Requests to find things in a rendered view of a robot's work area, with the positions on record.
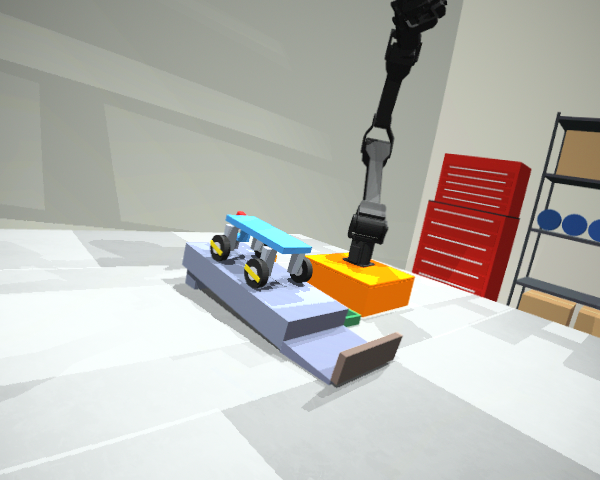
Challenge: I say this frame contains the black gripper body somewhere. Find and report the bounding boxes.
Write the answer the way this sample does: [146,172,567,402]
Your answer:
[390,0,438,36]

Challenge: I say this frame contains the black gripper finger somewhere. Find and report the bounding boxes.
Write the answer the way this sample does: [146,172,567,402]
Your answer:
[398,0,430,14]

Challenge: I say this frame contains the light blue ramp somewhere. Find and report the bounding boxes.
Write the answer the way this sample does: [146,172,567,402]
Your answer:
[182,240,402,385]

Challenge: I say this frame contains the green tray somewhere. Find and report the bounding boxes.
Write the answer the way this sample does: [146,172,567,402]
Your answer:
[344,309,362,327]

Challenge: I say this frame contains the small blue wheeled trolley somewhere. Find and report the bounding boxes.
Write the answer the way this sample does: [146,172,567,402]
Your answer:
[210,215,313,288]

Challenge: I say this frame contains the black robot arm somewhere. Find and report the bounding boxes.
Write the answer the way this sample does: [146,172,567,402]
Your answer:
[342,29,423,268]

